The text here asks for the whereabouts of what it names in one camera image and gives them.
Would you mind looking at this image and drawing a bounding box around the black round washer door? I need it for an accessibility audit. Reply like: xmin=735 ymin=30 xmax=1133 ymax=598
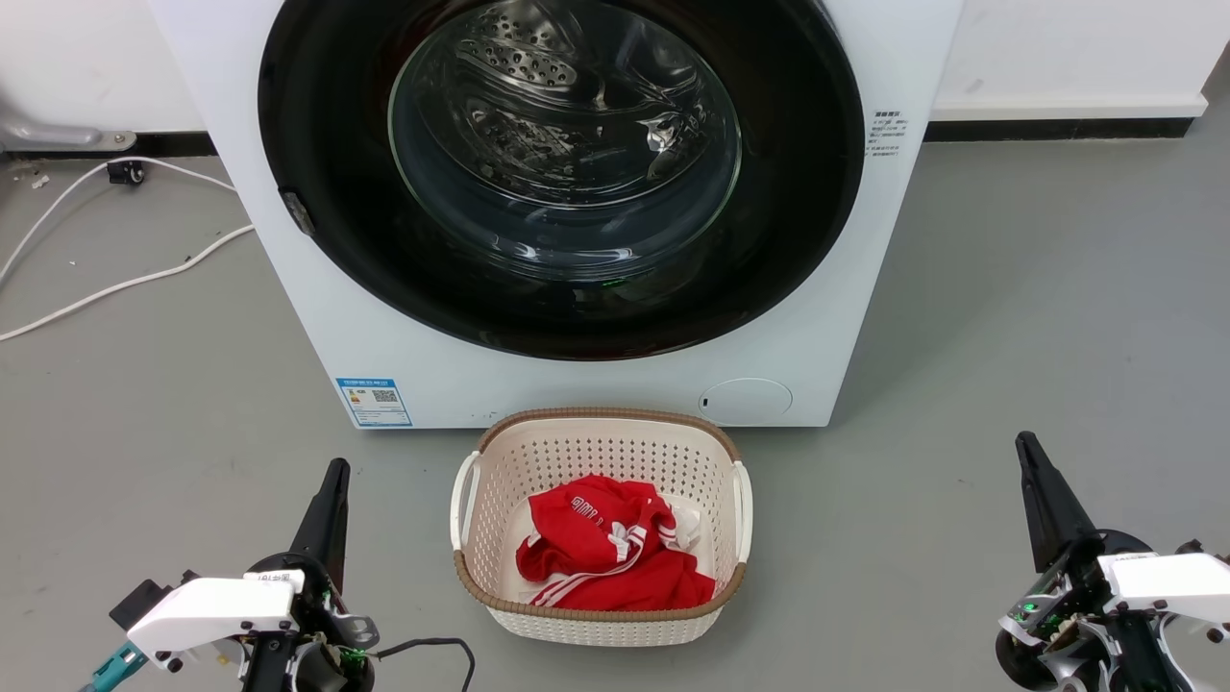
xmin=258 ymin=0 xmax=866 ymax=362

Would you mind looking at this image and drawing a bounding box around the teal connector plug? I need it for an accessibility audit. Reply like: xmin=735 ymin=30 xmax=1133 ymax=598
xmin=79 ymin=642 xmax=148 ymax=692

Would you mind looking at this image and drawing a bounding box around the white power cable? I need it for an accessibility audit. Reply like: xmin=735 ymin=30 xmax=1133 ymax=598
xmin=0 ymin=156 xmax=239 ymax=282
xmin=0 ymin=223 xmax=257 ymax=343

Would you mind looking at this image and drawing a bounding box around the small text sticker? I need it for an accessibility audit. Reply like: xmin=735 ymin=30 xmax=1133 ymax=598
xmin=868 ymin=110 xmax=907 ymax=157

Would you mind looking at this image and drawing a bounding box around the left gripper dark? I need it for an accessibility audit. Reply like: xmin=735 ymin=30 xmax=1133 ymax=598
xmin=240 ymin=458 xmax=380 ymax=692

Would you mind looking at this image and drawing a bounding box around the round white filter cover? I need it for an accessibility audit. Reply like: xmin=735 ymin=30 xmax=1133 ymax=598
xmin=699 ymin=377 xmax=795 ymax=425

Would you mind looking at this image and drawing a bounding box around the cream perforated laundry basket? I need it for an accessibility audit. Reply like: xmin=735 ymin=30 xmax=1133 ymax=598
xmin=450 ymin=407 xmax=754 ymax=648

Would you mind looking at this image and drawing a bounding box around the blue energy label sticker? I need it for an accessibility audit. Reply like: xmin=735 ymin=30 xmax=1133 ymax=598
xmin=335 ymin=377 xmax=413 ymax=429

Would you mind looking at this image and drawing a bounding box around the grey metal bracket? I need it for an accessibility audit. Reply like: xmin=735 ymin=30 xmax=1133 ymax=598
xmin=0 ymin=91 xmax=137 ymax=156

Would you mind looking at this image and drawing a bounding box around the red garment with white stripes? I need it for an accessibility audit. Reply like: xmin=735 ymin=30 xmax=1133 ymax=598
xmin=515 ymin=474 xmax=718 ymax=613

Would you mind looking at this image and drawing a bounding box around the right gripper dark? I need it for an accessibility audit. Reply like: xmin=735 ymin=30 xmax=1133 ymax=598
xmin=994 ymin=432 xmax=1169 ymax=692

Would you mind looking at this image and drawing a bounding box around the white front-load washing machine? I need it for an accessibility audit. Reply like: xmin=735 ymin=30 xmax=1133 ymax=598
xmin=149 ymin=0 xmax=965 ymax=431

